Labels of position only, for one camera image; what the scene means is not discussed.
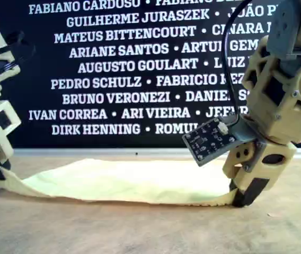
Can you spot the aluminium frame rail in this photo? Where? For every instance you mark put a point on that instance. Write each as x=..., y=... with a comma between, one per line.
x=140, y=153

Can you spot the right gripper fixed finger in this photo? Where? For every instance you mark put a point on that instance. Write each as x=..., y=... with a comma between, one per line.
x=256, y=188

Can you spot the yellow terry cloth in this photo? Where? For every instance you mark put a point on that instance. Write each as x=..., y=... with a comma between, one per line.
x=126, y=182

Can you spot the right gripper tan body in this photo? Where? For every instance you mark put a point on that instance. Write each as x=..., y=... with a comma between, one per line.
x=275, y=157

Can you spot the right gripper moving finger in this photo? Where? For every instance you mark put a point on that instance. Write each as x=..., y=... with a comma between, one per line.
x=239, y=161

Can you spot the left gripper tan body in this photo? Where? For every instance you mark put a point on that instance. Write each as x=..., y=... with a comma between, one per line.
x=4, y=119

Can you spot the left gripper moving finger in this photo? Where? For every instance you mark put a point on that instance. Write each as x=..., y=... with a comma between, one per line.
x=6, y=158

